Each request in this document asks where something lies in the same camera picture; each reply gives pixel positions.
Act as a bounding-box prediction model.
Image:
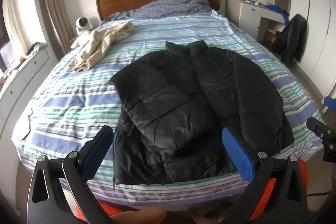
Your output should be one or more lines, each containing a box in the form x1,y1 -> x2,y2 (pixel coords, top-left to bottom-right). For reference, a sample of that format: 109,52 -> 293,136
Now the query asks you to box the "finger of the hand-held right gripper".
323,97 -> 336,112
306,116 -> 336,162

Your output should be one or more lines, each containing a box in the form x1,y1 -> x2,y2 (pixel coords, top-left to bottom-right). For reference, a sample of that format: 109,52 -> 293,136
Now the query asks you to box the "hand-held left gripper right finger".
221,127 -> 308,224

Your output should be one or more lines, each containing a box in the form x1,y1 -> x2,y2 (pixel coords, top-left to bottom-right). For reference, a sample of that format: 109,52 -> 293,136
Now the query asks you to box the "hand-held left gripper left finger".
26,125 -> 114,224

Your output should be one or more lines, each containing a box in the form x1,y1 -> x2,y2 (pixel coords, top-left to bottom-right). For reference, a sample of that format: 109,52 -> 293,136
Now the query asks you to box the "black puffer jacket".
108,40 -> 295,185

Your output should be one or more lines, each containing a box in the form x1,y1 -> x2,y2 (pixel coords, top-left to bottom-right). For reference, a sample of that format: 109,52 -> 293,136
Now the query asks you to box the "striped bed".
12,10 -> 326,210

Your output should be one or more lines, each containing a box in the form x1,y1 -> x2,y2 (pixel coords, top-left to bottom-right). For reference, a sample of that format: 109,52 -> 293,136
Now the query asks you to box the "orange cloth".
69,157 -> 315,224

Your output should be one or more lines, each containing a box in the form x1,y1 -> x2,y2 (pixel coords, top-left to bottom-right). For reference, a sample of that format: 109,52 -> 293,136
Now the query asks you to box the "black coat on chair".
271,14 -> 308,67

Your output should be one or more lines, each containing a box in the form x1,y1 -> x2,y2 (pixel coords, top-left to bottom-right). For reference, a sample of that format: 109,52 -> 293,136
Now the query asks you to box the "wooden chair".
265,28 -> 282,44

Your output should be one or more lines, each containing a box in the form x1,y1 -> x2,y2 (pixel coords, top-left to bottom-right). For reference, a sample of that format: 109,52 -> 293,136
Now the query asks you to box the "beige garment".
69,21 -> 134,72

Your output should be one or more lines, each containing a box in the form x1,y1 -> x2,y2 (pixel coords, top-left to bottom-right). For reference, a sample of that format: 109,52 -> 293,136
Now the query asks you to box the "white low cabinet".
0,42 -> 59,159

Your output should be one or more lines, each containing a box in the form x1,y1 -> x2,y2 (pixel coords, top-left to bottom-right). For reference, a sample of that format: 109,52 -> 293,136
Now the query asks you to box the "blue cloth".
265,4 -> 290,24

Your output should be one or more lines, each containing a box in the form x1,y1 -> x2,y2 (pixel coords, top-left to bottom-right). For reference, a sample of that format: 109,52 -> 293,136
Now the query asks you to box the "white round fan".
75,17 -> 91,36

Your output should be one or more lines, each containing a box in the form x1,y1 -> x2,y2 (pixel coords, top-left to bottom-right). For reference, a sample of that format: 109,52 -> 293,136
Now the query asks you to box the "white desk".
225,0 -> 289,42

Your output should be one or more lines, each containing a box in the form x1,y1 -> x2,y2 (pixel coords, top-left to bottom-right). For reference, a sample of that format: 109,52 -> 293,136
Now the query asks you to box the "window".
0,0 -> 17,73

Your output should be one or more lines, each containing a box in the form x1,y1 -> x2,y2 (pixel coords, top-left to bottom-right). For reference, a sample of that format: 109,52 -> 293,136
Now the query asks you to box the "blue striped duvet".
102,0 -> 214,22

